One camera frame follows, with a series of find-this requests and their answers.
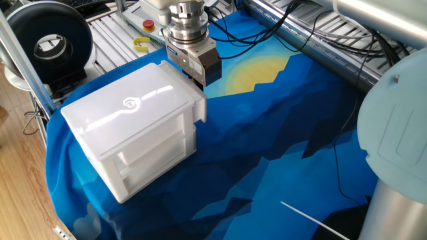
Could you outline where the white plastic zip tie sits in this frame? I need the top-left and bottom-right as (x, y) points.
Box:
(280, 201), (350, 240)

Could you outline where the black keyboard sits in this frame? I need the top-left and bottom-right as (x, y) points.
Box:
(65, 0), (116, 17)

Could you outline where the black cable bundle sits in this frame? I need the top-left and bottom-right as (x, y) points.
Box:
(203, 0), (411, 67)

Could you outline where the white teach pendant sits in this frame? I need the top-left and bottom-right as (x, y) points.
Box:
(121, 3), (171, 45)

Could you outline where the white plastic drawer cabinet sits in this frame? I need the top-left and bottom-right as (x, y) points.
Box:
(60, 62), (197, 205)

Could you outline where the blue mountain print tablecloth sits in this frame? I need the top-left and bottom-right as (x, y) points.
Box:
(45, 9), (381, 240)

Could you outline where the grey Schunk gripper body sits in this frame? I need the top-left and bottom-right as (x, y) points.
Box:
(162, 35), (223, 87)

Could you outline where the white pull-out drawer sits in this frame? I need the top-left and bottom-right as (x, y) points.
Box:
(157, 59), (208, 123)

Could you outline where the black round spool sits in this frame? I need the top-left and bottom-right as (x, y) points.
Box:
(5, 1), (95, 86)

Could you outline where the aluminium frame post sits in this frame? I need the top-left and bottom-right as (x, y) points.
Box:
(0, 11), (57, 115)

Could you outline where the thin black cable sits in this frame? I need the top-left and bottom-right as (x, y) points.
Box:
(332, 29), (376, 206)

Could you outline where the white round stand base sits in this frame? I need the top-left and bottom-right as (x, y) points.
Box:
(3, 65), (34, 93)

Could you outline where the long aluminium table beam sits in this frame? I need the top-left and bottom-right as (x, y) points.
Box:
(242, 0), (383, 95)

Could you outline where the silver metal bracket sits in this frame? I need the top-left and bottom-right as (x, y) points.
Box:
(52, 225), (73, 240)

